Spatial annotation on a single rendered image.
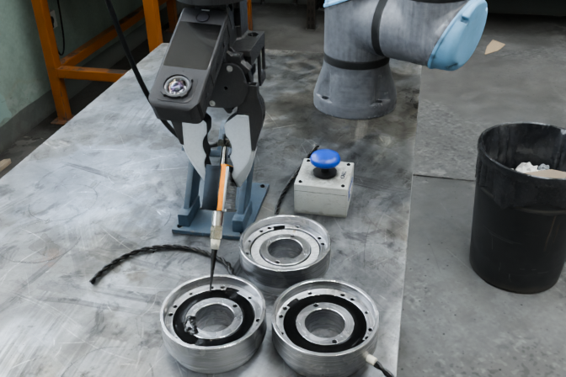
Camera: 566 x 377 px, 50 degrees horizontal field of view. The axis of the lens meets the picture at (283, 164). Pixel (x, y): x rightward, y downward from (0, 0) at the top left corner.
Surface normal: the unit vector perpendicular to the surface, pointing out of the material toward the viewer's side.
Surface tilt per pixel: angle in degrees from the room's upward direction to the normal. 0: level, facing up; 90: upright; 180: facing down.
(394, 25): 77
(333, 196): 90
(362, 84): 73
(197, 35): 29
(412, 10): 93
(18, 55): 90
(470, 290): 0
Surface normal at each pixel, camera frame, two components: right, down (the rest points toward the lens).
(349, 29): -0.59, 0.50
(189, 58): -0.07, -0.52
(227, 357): 0.34, 0.47
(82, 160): -0.02, -0.86
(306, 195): -0.22, 0.50
